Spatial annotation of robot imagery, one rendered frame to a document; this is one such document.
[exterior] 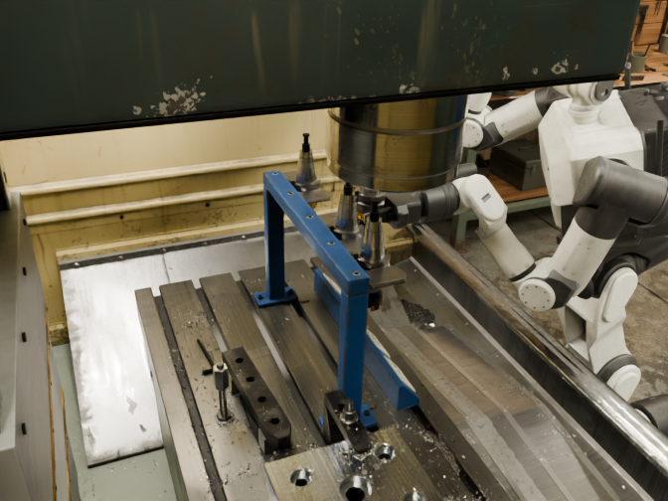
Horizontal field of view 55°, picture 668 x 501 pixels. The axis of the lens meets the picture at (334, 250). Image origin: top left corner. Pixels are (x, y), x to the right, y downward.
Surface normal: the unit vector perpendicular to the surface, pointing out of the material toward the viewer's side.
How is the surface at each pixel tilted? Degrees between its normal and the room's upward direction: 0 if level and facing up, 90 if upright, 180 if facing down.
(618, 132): 18
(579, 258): 94
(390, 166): 90
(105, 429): 24
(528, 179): 90
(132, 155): 90
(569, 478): 8
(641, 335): 0
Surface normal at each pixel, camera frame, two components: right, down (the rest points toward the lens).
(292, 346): 0.03, -0.87
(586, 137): -0.26, -0.77
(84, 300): 0.18, -0.59
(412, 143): 0.16, 0.50
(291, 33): 0.38, 0.47
